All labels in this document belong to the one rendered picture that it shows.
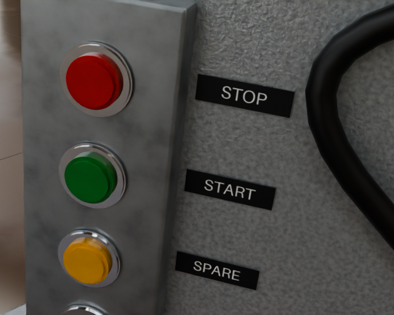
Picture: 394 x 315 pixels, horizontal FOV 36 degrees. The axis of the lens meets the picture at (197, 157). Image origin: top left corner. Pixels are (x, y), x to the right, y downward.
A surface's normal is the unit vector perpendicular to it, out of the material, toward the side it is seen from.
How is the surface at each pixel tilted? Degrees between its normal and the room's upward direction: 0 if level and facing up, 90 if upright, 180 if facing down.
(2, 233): 0
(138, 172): 90
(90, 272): 90
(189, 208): 90
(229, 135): 90
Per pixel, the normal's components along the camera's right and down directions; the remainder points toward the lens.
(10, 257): 0.11, -0.89
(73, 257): -0.25, 0.41
